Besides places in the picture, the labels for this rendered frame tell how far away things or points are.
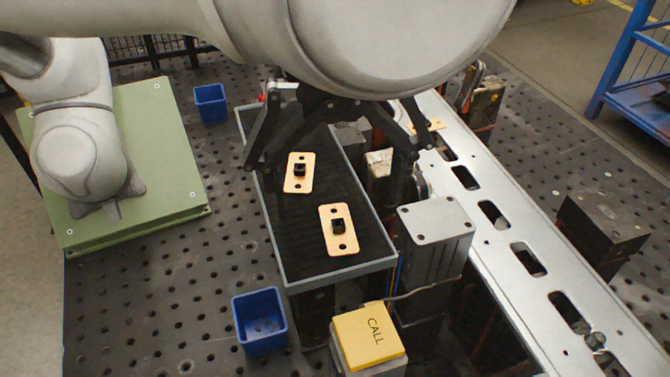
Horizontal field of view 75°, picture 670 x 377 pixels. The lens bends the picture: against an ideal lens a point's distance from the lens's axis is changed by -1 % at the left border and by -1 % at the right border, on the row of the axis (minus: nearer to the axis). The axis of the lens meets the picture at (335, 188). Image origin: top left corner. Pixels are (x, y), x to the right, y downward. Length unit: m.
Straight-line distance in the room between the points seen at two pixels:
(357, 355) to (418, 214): 0.26
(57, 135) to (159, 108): 0.35
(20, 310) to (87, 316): 1.08
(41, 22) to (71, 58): 0.77
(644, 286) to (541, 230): 0.48
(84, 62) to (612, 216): 1.03
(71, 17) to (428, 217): 0.53
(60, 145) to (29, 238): 1.52
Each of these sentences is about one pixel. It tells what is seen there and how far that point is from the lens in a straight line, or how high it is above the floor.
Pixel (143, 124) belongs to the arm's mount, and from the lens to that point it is 1.25.
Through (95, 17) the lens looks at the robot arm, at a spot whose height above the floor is 1.51.
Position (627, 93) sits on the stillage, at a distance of 3.17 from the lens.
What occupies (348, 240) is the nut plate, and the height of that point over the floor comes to 1.16.
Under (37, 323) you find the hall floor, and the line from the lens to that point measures 2.15.
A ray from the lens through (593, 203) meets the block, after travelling 0.90.
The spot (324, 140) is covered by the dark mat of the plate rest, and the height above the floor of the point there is 1.16.
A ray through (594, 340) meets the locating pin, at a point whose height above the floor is 1.02.
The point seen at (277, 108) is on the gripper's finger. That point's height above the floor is 1.36.
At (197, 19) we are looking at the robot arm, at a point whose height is 1.52.
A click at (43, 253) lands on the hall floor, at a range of 2.38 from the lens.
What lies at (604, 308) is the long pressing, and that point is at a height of 1.00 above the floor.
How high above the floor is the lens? 1.59
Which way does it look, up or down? 45 degrees down
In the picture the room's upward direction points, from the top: straight up
